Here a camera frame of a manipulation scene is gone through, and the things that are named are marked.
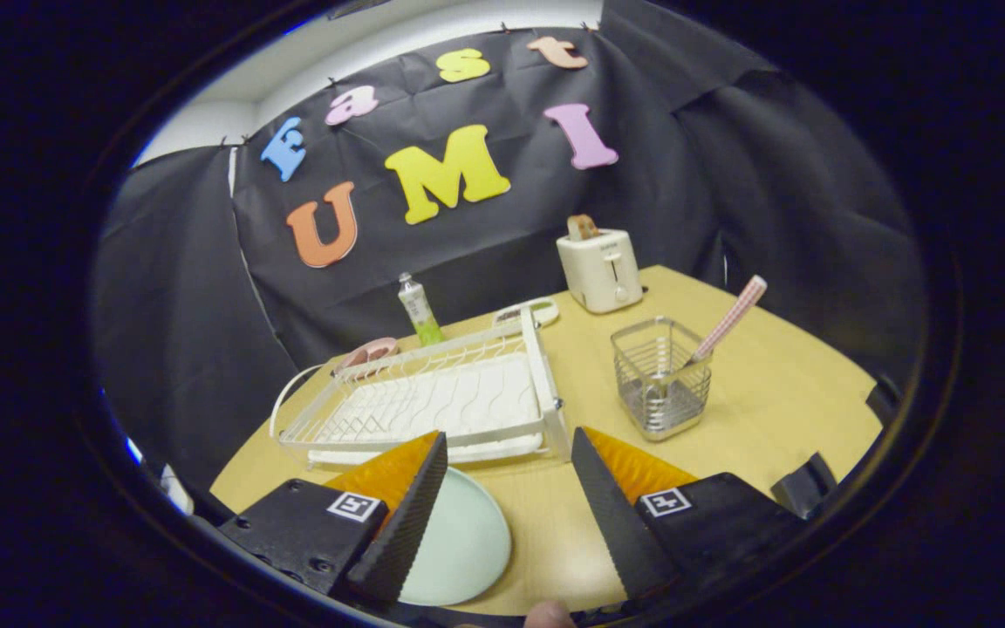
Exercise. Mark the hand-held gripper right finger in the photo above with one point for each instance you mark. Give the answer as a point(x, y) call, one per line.
point(620, 532)

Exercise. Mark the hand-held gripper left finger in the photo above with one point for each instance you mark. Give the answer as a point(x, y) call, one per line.
point(402, 532)

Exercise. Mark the light green plate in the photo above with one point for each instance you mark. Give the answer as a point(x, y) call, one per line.
point(459, 545)

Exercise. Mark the pink plate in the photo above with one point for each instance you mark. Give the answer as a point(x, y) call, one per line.
point(363, 353)

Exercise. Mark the white divided sauce dish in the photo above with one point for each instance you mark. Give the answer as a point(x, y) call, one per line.
point(546, 312)

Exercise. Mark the green drink bottle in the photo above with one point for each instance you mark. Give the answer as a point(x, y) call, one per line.
point(420, 310)

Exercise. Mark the white toaster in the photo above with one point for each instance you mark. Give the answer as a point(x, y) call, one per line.
point(598, 275)

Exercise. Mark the black backdrop cloth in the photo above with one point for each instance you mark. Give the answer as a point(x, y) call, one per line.
point(485, 253)

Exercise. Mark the brown bread slice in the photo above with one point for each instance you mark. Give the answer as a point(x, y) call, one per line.
point(583, 228)

